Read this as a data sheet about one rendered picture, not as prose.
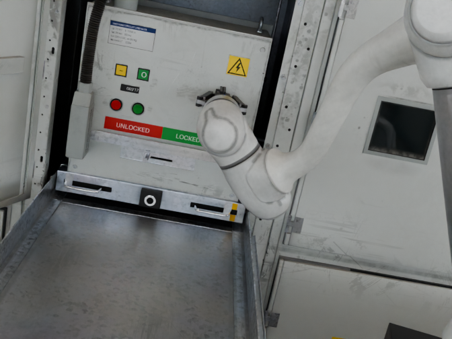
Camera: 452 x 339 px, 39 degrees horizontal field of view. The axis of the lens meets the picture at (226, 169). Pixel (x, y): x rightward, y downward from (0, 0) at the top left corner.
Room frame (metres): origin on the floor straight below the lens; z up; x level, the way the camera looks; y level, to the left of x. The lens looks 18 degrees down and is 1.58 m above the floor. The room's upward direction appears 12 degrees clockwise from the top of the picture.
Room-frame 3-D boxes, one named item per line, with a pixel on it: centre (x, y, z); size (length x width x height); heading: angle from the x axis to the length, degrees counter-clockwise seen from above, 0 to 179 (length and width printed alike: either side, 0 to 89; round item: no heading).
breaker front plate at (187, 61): (1.68, 0.19, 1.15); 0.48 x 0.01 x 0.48; 93
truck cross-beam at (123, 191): (1.70, 0.19, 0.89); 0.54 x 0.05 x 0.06; 93
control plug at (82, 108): (1.60, 0.40, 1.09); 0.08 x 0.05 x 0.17; 3
